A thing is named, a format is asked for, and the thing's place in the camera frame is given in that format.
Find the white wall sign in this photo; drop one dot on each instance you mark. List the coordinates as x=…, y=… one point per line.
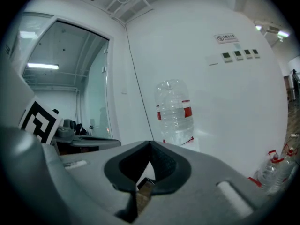
x=226, y=39

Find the white water dispenser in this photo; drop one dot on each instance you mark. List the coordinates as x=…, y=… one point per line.
x=193, y=145

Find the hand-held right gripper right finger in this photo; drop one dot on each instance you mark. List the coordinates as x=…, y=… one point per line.
x=199, y=200

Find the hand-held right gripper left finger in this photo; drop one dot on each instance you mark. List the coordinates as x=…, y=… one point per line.
x=93, y=186

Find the wall thermostat panel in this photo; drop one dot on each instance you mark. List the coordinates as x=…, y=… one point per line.
x=238, y=55
x=248, y=54
x=256, y=53
x=226, y=57

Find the ceiling tube light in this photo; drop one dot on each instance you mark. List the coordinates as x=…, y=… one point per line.
x=43, y=66
x=283, y=33

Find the glass door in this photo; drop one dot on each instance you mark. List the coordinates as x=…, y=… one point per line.
x=70, y=78

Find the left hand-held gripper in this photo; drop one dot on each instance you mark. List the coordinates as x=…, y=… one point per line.
x=37, y=123

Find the white wall switch plate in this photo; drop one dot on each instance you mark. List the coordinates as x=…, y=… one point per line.
x=212, y=60

